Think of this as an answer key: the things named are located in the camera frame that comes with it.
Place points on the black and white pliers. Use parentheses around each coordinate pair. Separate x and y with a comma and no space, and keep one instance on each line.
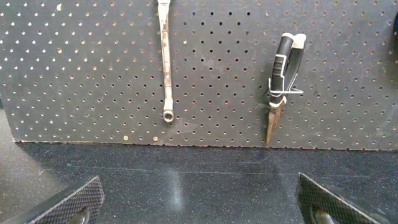
(278,74)

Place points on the metal loop hook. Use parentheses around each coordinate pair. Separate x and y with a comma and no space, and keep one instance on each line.
(290,91)

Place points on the wrench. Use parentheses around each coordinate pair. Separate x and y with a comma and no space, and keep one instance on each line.
(166,62)

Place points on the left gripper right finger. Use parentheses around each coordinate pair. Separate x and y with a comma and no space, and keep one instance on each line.
(326,202)

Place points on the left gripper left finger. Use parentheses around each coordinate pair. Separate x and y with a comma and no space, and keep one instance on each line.
(77,199)

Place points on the black pegboard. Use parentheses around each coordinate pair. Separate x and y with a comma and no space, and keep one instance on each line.
(77,77)

